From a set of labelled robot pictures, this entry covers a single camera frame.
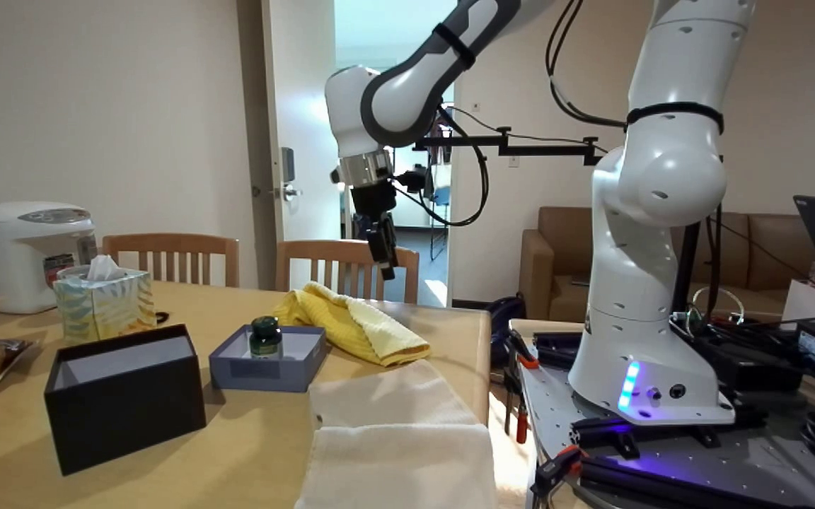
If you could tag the beige cloth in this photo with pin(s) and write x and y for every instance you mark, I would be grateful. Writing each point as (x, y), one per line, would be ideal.
(396, 442)

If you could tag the black control box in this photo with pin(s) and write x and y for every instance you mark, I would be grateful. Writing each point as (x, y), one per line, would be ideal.
(757, 362)

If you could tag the dark green small jar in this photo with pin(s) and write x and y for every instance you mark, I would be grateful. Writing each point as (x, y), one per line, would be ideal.
(264, 336)

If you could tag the white electric water boiler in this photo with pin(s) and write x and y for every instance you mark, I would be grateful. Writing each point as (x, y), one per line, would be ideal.
(15, 255)

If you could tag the grey robot mounting plate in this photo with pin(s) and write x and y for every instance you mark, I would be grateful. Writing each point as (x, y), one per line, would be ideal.
(785, 463)

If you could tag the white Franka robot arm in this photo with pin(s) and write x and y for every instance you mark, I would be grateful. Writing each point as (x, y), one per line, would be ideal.
(652, 189)

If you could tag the patterned tissue box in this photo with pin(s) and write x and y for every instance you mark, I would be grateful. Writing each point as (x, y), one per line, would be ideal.
(100, 300)

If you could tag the black stand pole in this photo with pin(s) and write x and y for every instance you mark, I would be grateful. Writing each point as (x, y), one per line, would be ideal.
(686, 273)

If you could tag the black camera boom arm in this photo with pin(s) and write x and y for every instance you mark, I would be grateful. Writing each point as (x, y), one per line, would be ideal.
(537, 149)

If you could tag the dark blue bag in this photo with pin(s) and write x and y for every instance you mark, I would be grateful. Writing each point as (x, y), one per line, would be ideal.
(503, 336)

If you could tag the wooden chair with dark cushion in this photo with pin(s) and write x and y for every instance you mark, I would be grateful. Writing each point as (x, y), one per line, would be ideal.
(169, 245)
(332, 252)

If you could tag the white door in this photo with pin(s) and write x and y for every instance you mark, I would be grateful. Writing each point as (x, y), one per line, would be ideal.
(298, 94)

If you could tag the black open box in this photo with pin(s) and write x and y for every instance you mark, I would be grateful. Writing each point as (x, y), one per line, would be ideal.
(124, 413)

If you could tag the grey blue shallow box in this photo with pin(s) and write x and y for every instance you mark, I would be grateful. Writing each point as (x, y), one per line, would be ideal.
(256, 371)

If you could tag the orange black clamp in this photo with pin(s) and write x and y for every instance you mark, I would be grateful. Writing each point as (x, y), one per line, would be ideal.
(520, 426)
(559, 469)
(523, 348)

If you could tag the white paper sheet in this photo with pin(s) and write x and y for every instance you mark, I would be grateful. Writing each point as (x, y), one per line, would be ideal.
(806, 300)

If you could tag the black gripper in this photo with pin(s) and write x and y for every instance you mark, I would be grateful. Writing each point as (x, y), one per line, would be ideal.
(372, 210)

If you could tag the yellow towel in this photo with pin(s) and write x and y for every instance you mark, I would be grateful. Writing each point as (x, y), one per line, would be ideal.
(360, 327)

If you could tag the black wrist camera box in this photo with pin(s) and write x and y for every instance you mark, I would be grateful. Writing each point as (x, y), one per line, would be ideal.
(410, 180)

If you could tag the brown sofa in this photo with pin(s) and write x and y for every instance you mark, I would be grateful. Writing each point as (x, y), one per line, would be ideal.
(551, 265)

